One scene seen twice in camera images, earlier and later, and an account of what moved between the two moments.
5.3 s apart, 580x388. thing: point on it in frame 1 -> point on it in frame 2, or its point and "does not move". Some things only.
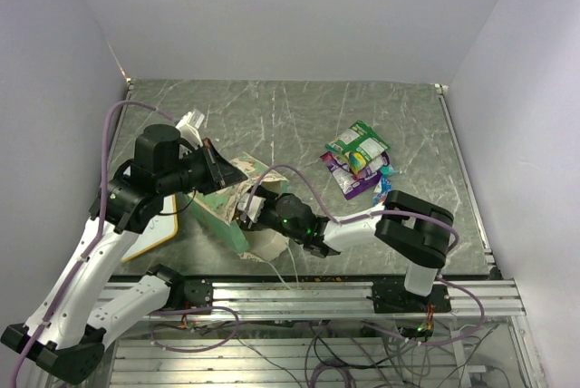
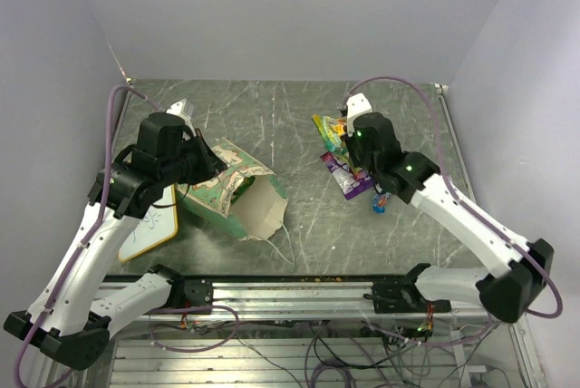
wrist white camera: [256, 206] -> [356, 104]
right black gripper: [274, 200] -> [351, 140]
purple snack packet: [353, 184] does not move
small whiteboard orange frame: [161, 228] does not move
